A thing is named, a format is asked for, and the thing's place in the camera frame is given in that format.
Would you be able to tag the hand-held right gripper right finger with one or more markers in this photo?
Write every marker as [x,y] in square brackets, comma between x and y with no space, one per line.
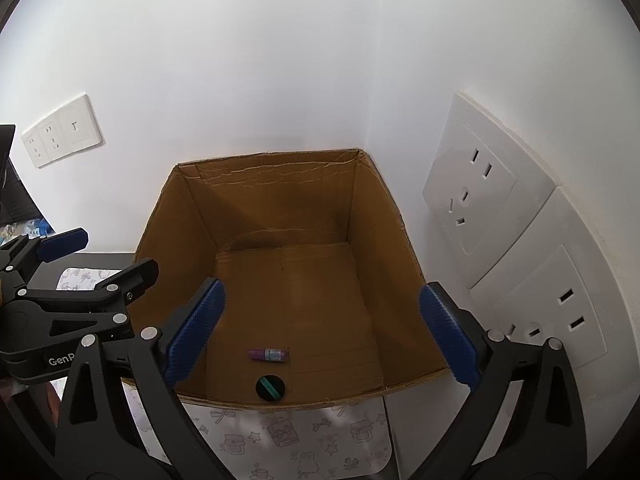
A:
[447,335]

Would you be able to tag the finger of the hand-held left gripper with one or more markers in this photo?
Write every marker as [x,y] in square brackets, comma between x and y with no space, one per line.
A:
[125,282]
[62,243]

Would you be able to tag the small purple tube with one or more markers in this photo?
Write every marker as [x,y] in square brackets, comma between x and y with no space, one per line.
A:
[270,354]

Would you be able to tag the white wall socket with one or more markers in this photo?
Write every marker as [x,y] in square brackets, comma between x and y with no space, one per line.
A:
[560,305]
[480,195]

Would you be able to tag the brown cardboard box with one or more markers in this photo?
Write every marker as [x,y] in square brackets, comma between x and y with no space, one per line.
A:
[300,285]

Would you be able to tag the white triple wall socket panel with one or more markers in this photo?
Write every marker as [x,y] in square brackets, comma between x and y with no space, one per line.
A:
[62,130]

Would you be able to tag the black round cap green stripe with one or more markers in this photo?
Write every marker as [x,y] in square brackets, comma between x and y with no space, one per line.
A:
[270,387]

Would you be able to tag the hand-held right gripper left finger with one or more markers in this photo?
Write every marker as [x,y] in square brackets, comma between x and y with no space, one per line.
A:
[197,325]

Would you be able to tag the patterned white table mat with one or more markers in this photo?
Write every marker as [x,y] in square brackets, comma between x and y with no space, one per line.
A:
[280,435]

